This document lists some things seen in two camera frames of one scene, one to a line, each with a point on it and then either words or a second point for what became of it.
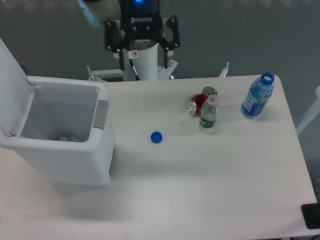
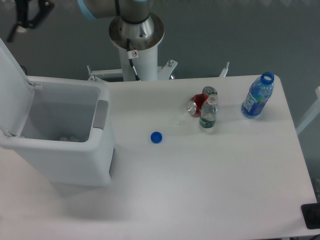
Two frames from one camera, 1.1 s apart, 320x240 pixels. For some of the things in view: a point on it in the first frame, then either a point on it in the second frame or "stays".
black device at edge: (311, 213) stays
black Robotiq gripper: (142, 20) → (22, 10)
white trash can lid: (16, 94) stays
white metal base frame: (164, 73) stays
